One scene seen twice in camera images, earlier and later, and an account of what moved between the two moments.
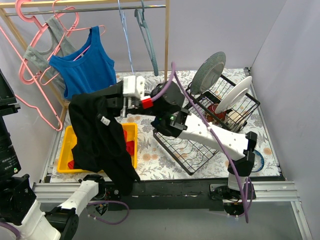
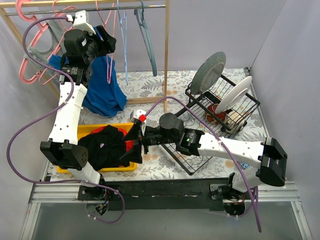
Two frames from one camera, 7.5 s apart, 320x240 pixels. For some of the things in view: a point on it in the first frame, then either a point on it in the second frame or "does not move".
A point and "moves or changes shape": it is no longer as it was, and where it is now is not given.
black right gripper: [113, 100] -> [137, 140]
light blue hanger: [126, 33] moves or changes shape
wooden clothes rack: [165, 4] does not move
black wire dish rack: [222, 101] does not move
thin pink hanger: [27, 104] -> [104, 24]
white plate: [234, 95] does not move
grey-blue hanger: [145, 32] does not move
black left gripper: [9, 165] -> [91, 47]
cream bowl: [235, 121] does not move
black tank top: [99, 144] moves or changes shape
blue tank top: [89, 70] moves or changes shape
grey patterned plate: [209, 74] does not move
